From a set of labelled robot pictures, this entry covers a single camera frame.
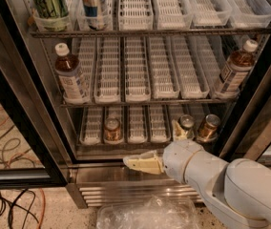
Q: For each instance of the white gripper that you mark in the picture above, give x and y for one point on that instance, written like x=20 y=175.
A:
x=177 y=158

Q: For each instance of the tea bottle white cap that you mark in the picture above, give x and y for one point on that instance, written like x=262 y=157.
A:
x=236 y=68
x=69 y=72

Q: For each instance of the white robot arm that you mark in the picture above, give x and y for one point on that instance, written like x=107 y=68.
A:
x=238 y=193

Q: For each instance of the white tray shelf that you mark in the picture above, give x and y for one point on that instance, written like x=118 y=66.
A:
x=137 y=82
x=107 y=74
x=163 y=74
x=192 y=82

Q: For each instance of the steel fridge base grille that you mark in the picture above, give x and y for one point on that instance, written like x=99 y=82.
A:
x=99 y=184

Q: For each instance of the right glass fridge door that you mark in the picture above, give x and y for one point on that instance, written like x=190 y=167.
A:
x=247 y=132

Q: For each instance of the glass fridge door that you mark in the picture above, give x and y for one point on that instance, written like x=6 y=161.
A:
x=28 y=96
x=247 y=132

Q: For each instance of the white tray under right bottle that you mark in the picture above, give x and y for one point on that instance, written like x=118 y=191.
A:
x=211 y=58

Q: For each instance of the white tray under bottle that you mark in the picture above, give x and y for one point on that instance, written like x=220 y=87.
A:
x=211 y=58
x=85 y=50

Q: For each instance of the white tray under left bottle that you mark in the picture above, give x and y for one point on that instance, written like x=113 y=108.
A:
x=85 y=50

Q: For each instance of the left glass fridge door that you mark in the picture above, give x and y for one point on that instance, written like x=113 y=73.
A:
x=28 y=96

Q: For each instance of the blue beige bottle top shelf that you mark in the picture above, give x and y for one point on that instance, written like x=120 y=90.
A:
x=96 y=12

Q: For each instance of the green bottle top shelf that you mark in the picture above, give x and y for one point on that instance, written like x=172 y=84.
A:
x=50 y=9

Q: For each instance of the silver green can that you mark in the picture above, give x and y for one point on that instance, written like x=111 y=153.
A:
x=187 y=123

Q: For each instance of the right copper can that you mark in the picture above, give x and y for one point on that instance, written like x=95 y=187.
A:
x=208 y=126

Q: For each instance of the copper can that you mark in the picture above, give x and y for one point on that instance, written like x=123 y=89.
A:
x=208 y=126
x=112 y=129

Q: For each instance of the left copper can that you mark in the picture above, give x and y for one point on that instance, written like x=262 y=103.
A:
x=112 y=129

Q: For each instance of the clear plastic container on floor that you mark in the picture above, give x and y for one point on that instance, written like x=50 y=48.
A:
x=153 y=213

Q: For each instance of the middle wire shelf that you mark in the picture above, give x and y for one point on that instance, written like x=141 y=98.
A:
x=151 y=102

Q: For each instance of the wire shelf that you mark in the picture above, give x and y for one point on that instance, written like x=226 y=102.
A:
x=151 y=102
x=82 y=34

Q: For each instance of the top wire shelf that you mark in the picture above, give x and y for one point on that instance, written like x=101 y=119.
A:
x=82 y=34

